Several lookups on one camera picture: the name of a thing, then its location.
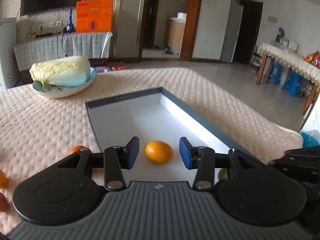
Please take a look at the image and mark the dining table with lace cloth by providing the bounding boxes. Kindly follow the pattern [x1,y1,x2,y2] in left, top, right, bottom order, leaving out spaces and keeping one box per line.
[255,42,320,115]

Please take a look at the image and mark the orange snack bag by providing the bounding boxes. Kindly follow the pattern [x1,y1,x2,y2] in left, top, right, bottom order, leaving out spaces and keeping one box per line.
[304,51,320,69]

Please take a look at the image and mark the smooth oval orange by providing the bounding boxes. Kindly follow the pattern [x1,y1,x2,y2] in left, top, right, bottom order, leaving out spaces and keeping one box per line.
[145,141,174,164]

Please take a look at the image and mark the light blue plate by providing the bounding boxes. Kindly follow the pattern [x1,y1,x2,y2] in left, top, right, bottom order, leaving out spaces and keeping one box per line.
[32,66,97,99]

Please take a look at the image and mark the napa cabbage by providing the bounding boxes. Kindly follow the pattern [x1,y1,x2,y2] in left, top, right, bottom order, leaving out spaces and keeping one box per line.
[29,55,91,87]

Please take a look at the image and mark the blue glass bottle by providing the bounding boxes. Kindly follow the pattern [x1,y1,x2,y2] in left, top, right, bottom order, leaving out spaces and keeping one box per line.
[63,8,75,33]

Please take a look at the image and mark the wooden kitchen cabinet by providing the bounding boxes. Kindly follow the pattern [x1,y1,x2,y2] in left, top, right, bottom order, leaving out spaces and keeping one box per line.
[165,17,187,55]

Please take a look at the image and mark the black power cable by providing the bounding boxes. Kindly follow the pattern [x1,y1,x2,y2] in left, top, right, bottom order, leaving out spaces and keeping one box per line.
[56,32,68,57]

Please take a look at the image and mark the pink bumpy blanket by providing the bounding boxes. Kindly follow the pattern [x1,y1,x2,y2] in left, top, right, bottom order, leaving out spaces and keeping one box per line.
[0,67,303,233]

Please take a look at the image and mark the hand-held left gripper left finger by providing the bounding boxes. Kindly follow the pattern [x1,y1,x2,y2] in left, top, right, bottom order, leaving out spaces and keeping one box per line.
[57,137,140,190]

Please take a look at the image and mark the small round orange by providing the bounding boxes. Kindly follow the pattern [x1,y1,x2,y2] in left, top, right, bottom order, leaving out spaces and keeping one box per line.
[0,169,8,189]

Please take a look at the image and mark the cloth covered tv cabinet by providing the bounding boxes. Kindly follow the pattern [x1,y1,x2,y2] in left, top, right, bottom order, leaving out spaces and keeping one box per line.
[13,32,113,72]

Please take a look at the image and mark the white wall socket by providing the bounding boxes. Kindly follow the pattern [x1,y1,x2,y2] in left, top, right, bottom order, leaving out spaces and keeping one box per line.
[39,21,62,29]

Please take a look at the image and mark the blue plastic stool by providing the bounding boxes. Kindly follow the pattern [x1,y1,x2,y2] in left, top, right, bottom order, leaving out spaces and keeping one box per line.
[282,70,306,98]
[265,61,282,85]

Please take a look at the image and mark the blue plastic bag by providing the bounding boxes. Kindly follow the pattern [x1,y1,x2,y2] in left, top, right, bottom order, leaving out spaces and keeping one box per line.
[299,129,320,153]

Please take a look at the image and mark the large wrinkled tangerine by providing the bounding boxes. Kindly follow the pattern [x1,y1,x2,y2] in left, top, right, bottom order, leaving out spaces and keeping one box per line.
[69,145,88,155]

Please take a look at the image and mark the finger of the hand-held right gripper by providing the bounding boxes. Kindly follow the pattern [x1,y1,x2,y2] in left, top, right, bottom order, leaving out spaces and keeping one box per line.
[284,147,320,159]
[269,157,320,181]

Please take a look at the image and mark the bright red apple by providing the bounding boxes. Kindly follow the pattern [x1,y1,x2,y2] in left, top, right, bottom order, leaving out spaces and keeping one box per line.
[0,192,10,212]

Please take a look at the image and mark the white boxes on table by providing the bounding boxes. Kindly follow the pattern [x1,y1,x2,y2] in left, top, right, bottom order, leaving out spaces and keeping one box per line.
[280,39,299,53]

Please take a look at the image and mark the grey cardboard box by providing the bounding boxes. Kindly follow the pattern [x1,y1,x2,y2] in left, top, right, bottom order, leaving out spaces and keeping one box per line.
[85,87,270,183]

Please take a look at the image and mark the orange gift bag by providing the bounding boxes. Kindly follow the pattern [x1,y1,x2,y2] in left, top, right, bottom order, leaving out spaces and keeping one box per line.
[76,0,113,33]

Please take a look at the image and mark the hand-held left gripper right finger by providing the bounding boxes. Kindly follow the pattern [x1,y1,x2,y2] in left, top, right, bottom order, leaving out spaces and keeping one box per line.
[179,137,263,191]

